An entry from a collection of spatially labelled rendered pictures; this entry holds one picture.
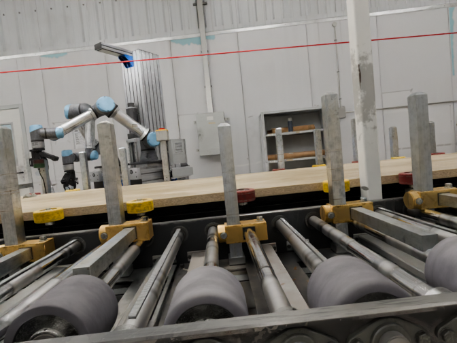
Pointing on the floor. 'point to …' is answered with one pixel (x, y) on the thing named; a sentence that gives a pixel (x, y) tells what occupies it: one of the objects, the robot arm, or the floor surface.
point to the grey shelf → (299, 118)
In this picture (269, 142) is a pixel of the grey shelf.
